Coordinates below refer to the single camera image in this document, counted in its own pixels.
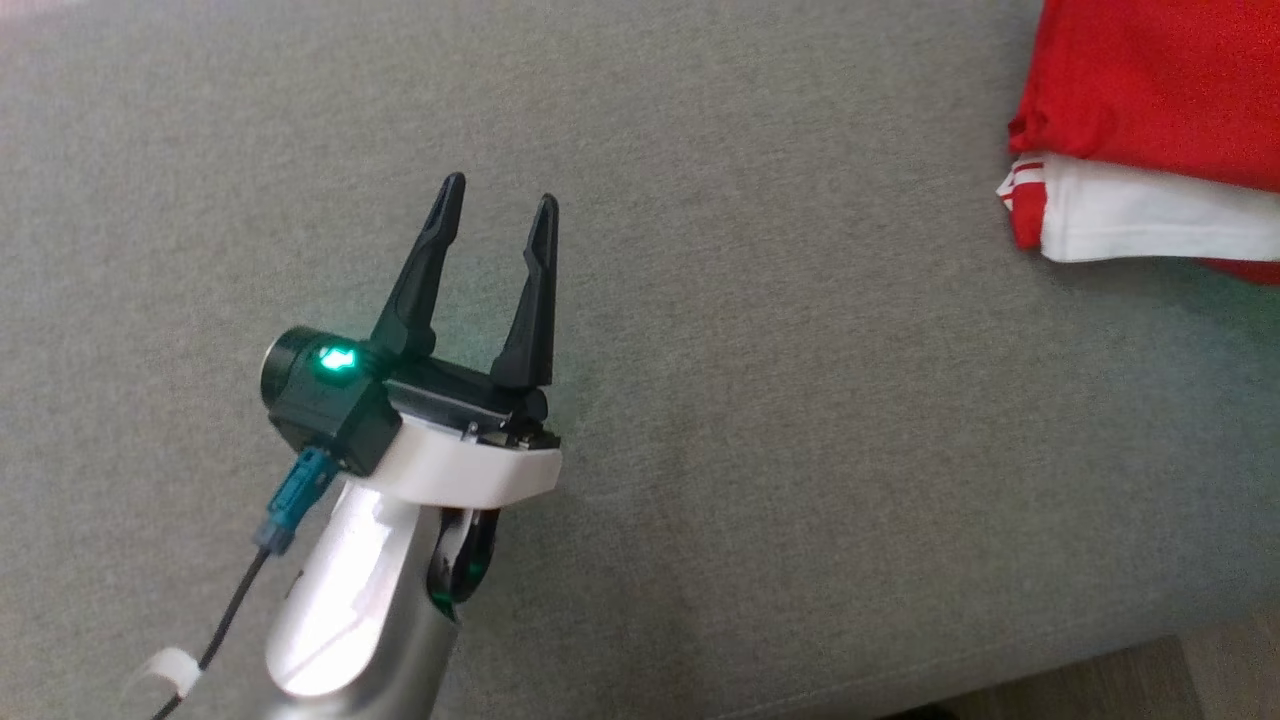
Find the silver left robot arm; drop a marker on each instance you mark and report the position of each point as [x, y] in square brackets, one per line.
[350, 600]

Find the red white basketball jersey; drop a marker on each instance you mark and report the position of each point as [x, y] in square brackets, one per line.
[1150, 90]

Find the grey sofa seat cushion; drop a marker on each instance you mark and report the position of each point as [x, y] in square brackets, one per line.
[750, 400]

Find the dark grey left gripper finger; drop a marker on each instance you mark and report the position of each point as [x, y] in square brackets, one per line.
[415, 290]
[532, 320]

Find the dark left wrist camera box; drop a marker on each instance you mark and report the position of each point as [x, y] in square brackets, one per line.
[325, 405]

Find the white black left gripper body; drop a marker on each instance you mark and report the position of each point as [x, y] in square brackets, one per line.
[460, 465]

